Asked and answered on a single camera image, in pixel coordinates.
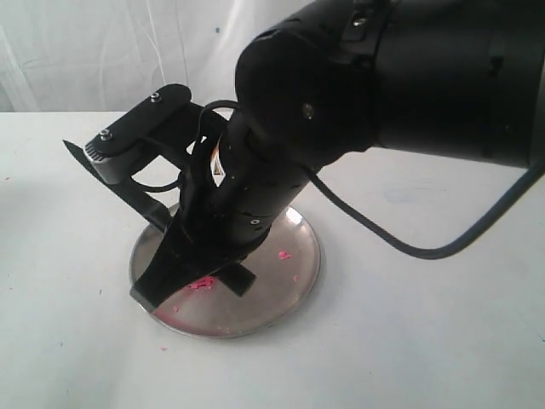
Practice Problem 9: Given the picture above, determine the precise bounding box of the pink clay lump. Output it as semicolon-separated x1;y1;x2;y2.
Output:
185;276;216;291

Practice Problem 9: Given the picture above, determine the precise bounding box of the white backdrop curtain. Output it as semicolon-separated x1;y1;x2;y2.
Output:
1;1;304;112

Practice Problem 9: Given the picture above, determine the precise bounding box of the black knife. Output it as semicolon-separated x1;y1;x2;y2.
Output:
61;138;257;297

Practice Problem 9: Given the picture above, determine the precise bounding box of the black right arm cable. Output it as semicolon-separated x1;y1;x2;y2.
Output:
131;100;545;261

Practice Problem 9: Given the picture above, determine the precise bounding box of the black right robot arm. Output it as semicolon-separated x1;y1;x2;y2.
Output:
130;1;544;311

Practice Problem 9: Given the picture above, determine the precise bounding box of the pink clay crumb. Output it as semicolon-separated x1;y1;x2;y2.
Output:
278;251;292;261

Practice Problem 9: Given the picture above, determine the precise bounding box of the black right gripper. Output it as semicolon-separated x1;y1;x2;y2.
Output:
129;127;308;313

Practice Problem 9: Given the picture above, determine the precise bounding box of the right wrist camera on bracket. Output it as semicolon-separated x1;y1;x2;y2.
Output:
83;84;192;185

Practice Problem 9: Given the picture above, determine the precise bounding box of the round steel plate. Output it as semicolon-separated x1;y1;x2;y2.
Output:
129;207;321;339

